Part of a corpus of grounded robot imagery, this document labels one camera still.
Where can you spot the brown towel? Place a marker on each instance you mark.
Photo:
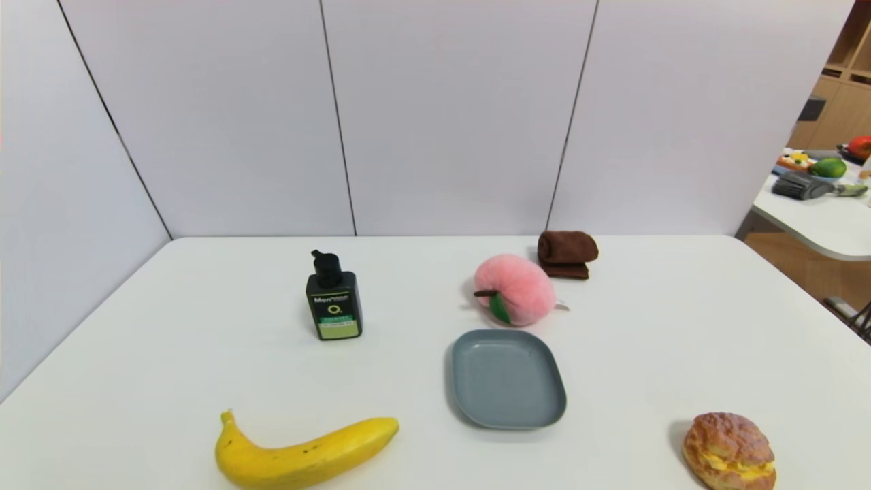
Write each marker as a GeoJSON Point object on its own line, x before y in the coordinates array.
{"type": "Point", "coordinates": [566, 252]}

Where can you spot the grey rectangular dish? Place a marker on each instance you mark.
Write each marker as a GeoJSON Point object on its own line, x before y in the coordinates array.
{"type": "Point", "coordinates": [507, 379]}

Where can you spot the pink plush peach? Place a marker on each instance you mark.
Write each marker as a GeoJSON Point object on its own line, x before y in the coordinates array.
{"type": "Point", "coordinates": [517, 289]}

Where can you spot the black pump bottle green label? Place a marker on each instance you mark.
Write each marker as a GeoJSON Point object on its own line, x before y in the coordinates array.
{"type": "Point", "coordinates": [333, 309]}

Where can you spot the yellow banana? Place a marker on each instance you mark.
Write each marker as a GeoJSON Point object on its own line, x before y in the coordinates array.
{"type": "Point", "coordinates": [292, 457]}

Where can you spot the cream puff pastry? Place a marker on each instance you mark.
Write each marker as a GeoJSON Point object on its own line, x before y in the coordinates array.
{"type": "Point", "coordinates": [729, 452]}

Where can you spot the orange toy food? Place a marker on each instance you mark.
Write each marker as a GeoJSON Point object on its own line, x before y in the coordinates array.
{"type": "Point", "coordinates": [795, 162]}

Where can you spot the grey wide paint brush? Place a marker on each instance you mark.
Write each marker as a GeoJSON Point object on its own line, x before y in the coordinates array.
{"type": "Point", "coordinates": [806, 186]}

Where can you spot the white side table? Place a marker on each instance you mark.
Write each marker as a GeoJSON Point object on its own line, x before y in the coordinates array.
{"type": "Point", "coordinates": [820, 218]}

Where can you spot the green toy fruit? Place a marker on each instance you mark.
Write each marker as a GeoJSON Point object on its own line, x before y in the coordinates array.
{"type": "Point", "coordinates": [828, 167]}

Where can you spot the dark chair base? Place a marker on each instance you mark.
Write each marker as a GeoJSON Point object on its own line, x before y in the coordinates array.
{"type": "Point", "coordinates": [852, 314]}

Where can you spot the wooden shelf cabinet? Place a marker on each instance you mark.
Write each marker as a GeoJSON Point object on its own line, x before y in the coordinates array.
{"type": "Point", "coordinates": [840, 88]}

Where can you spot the red toy fruit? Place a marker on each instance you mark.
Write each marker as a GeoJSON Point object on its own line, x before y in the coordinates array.
{"type": "Point", "coordinates": [860, 146]}

